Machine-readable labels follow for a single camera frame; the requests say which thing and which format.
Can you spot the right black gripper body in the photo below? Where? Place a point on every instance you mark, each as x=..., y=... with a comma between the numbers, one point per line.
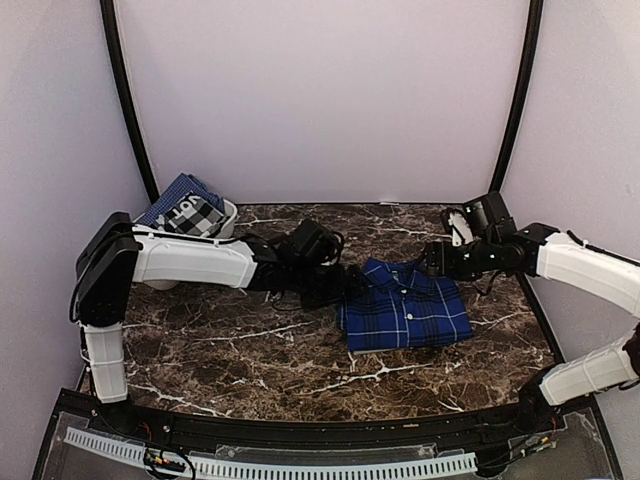
x=467, y=267

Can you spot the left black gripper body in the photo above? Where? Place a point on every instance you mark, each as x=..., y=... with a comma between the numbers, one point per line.
x=314, y=288

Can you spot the blue plaid long sleeve shirt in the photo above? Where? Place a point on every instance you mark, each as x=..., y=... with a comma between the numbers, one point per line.
x=403, y=308

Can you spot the grey polo shirt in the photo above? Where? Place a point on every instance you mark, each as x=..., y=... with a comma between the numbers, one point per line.
x=362, y=352

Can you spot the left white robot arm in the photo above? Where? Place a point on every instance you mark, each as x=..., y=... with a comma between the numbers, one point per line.
x=104, y=277

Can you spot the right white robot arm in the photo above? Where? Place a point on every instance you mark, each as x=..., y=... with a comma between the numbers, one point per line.
x=588, y=295

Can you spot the grey plastic laundry basket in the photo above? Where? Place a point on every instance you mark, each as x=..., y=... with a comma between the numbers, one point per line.
x=195, y=245

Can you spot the black white checked shirt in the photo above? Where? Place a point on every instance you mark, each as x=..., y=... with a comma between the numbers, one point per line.
x=193, y=216

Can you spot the small blue checked shirt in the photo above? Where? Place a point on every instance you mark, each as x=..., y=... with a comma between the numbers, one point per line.
x=183, y=185

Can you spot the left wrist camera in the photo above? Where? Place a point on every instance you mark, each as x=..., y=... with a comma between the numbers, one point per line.
x=310, y=245

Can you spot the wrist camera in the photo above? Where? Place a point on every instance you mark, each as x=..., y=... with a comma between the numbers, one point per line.
x=486, y=218
x=310, y=245

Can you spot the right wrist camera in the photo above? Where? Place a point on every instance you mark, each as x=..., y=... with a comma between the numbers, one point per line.
x=486, y=218

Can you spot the white slotted cable duct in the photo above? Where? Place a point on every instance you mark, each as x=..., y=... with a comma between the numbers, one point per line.
x=235, y=462

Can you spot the right black frame post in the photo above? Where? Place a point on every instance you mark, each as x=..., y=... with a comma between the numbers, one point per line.
x=520, y=93

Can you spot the black frame post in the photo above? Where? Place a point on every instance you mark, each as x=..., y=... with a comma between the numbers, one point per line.
x=123, y=89
x=520, y=93

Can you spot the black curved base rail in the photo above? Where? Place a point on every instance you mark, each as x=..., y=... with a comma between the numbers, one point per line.
x=485, y=432

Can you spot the left black frame post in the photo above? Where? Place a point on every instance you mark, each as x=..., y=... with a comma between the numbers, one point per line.
x=123, y=89

